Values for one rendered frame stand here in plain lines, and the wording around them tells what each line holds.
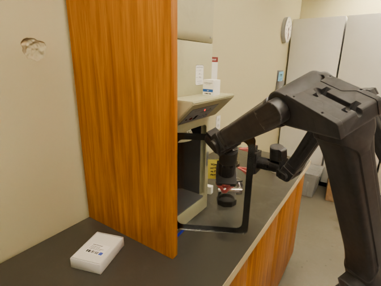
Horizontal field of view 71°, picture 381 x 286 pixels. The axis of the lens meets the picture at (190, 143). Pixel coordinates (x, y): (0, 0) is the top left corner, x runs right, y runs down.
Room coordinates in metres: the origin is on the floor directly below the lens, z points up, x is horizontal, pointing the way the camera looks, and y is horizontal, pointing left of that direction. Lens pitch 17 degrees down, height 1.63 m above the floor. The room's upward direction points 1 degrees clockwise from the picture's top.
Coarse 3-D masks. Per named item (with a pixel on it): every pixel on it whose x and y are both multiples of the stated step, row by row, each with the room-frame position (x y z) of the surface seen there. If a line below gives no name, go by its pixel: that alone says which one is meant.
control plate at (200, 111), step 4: (216, 104) 1.05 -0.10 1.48; (200, 108) 0.95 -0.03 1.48; (204, 108) 0.98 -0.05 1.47; (208, 108) 1.02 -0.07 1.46; (212, 108) 1.06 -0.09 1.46; (192, 112) 0.93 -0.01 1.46; (196, 112) 0.96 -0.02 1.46; (200, 112) 0.99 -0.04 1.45; (204, 112) 1.03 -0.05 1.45; (208, 112) 1.07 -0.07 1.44; (188, 116) 0.93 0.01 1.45; (192, 116) 0.97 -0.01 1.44; (204, 116) 1.08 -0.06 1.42; (184, 120) 0.94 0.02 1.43; (188, 120) 0.98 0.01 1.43; (192, 120) 1.01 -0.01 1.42
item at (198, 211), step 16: (192, 144) 0.92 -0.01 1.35; (192, 160) 0.92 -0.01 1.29; (240, 160) 0.90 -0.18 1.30; (192, 176) 0.92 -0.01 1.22; (240, 176) 0.90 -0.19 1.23; (192, 192) 0.92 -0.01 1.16; (208, 192) 0.91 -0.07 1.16; (192, 208) 0.92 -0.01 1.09; (208, 208) 0.91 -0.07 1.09; (224, 208) 0.91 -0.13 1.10; (240, 208) 0.90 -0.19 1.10; (192, 224) 0.92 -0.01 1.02; (208, 224) 0.91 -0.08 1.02; (224, 224) 0.91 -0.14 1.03; (240, 224) 0.90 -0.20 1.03
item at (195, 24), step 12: (180, 0) 1.00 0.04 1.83; (192, 0) 1.06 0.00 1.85; (204, 0) 1.13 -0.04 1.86; (180, 12) 1.00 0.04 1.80; (192, 12) 1.06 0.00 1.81; (204, 12) 1.13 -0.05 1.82; (180, 24) 1.00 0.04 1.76; (192, 24) 1.07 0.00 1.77; (204, 24) 1.14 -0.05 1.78; (180, 36) 1.00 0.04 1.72; (192, 36) 1.07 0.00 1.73; (204, 36) 1.14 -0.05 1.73
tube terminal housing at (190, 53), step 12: (180, 48) 1.00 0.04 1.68; (192, 48) 1.07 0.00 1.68; (204, 48) 1.14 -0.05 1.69; (180, 60) 1.00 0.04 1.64; (192, 60) 1.07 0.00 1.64; (204, 60) 1.14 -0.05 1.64; (180, 72) 1.00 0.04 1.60; (192, 72) 1.07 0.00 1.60; (204, 72) 1.14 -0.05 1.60; (180, 84) 1.00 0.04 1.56; (192, 84) 1.07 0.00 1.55; (180, 96) 1.00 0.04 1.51; (204, 120) 1.15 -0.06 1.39; (180, 132) 1.00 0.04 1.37; (204, 132) 1.21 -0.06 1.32
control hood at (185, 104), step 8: (184, 96) 1.00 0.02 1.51; (192, 96) 1.01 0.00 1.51; (200, 96) 1.01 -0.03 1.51; (208, 96) 1.02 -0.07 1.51; (216, 96) 1.02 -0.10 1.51; (224, 96) 1.05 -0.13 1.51; (232, 96) 1.12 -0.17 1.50; (184, 104) 0.88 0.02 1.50; (192, 104) 0.87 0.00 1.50; (200, 104) 0.91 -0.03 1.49; (208, 104) 0.98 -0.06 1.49; (224, 104) 1.13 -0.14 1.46; (184, 112) 0.88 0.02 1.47; (216, 112) 1.16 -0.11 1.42
